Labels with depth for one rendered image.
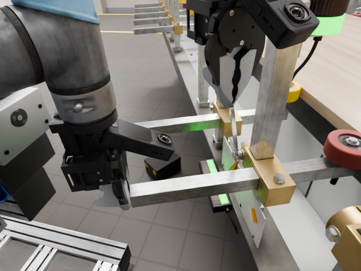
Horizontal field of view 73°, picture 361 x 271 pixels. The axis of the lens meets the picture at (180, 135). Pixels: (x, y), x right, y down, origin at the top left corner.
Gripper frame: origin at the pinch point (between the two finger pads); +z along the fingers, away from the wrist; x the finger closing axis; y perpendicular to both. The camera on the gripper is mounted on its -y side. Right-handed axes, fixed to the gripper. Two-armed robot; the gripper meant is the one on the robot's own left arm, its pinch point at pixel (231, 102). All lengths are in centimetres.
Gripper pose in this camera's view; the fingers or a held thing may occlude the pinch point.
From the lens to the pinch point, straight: 38.2
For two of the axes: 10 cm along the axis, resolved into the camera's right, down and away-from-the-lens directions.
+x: -8.8, 3.2, -3.6
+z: 0.4, 8.0, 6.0
